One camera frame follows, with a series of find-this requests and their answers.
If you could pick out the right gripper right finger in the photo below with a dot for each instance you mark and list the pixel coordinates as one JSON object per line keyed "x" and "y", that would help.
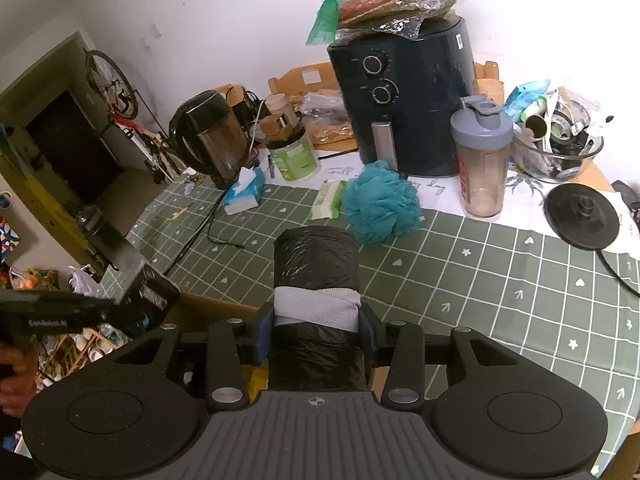
{"x": 397, "y": 346}

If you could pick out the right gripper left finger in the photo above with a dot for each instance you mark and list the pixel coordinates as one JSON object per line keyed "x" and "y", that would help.
{"x": 233, "y": 344}

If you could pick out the black garbage bag roll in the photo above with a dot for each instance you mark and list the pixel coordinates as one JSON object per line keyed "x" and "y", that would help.
{"x": 315, "y": 341}

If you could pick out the small black box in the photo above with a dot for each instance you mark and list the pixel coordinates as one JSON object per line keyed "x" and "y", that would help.
{"x": 143, "y": 295}

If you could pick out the person's left hand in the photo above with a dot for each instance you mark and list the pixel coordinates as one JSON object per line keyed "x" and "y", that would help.
{"x": 19, "y": 387}

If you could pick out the blue tissue pack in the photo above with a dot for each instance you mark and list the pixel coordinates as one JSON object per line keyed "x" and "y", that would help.
{"x": 245, "y": 192}

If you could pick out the green wet wipes pack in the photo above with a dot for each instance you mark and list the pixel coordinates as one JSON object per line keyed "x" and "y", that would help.
{"x": 327, "y": 204}

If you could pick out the teal bath loofah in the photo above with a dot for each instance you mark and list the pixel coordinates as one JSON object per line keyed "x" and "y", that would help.
{"x": 379, "y": 205}

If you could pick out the green tablecloth with grid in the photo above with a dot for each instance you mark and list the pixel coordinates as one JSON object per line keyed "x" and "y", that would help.
{"x": 572, "y": 311}

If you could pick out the green lidded canister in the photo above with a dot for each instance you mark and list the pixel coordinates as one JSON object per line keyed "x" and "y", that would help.
{"x": 295, "y": 158}

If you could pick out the black electric kettle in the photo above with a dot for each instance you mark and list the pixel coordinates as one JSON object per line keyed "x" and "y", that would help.
{"x": 209, "y": 138}

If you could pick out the bicycle wheel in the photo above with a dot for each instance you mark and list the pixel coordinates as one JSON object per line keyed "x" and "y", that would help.
{"x": 109, "y": 82}

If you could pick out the black kettle base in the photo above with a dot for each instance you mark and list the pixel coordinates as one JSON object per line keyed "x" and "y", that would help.
{"x": 581, "y": 216}

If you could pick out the shaker bottle grey lid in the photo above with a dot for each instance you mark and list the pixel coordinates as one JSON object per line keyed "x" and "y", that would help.
{"x": 482, "y": 134}

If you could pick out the black air fryer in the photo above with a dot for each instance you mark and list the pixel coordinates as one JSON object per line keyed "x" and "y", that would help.
{"x": 400, "y": 93}

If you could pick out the glass bowl with clutter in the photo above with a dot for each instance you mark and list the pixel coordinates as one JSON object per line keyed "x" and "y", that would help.
{"x": 556, "y": 132}

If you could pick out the bagged flatbread stack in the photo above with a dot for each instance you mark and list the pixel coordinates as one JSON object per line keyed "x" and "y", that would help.
{"x": 342, "y": 20}

